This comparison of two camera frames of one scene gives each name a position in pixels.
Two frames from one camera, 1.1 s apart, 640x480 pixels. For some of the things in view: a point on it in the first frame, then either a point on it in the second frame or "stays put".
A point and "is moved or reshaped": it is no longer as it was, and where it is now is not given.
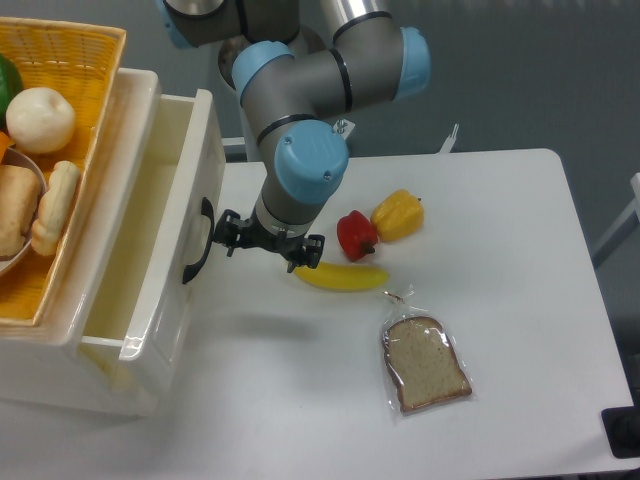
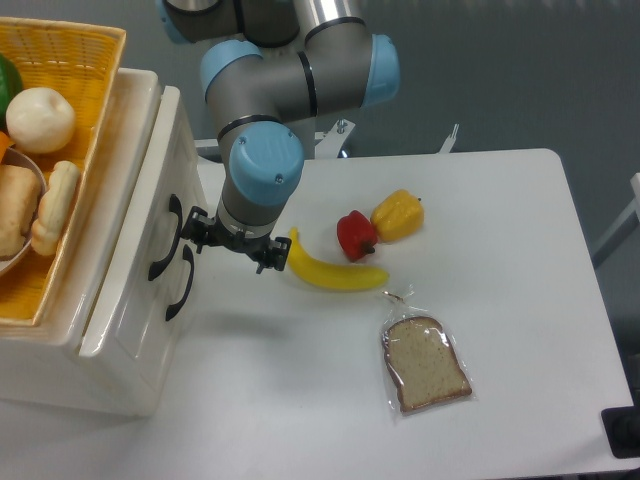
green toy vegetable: [10, 84] stays put
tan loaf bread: [20, 190] stays put
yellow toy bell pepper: [398, 215] stays put
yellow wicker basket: [80, 62] stays put
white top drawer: [159, 288] is moved or reshaped
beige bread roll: [54, 207] stays put
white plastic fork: [448, 143] stays put
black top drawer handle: [208, 211] to [176, 207]
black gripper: [230, 230] to [200, 228]
